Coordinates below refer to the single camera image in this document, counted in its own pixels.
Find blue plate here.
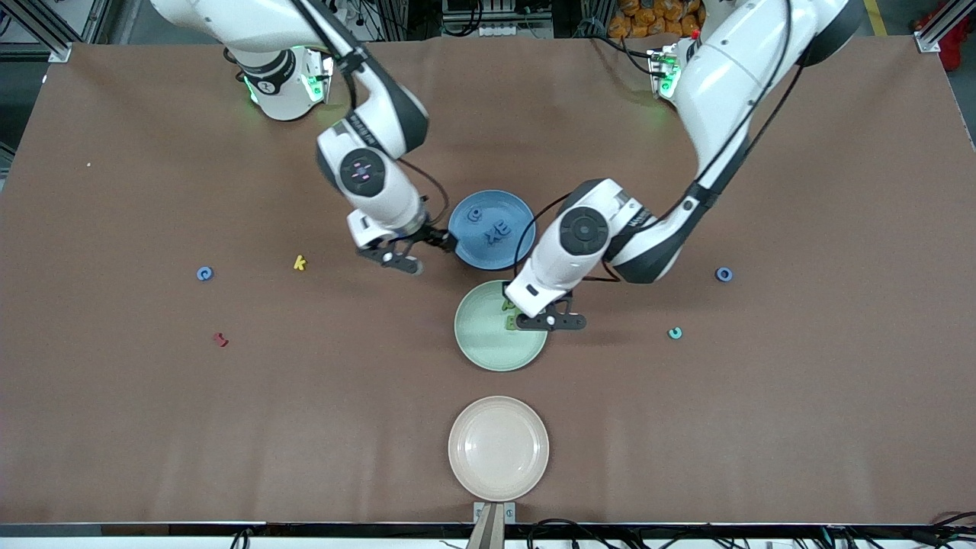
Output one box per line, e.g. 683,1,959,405
448,190,537,271

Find light green plate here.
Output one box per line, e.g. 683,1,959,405
454,280,549,372

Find beige plate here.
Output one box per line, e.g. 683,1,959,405
448,396,550,502

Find white power strip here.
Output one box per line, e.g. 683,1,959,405
479,21,555,39

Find orange objects pile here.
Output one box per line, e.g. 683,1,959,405
608,0,691,39

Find red object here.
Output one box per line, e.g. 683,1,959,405
919,8,976,73

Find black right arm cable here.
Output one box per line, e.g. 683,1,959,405
399,159,451,232

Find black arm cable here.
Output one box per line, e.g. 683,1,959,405
399,159,451,232
515,192,571,279

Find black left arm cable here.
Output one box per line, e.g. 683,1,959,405
515,192,571,279

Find tan upright post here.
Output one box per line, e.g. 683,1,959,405
467,505,508,549

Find aluminium frame post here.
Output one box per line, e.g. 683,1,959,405
913,0,963,54
23,0,74,63

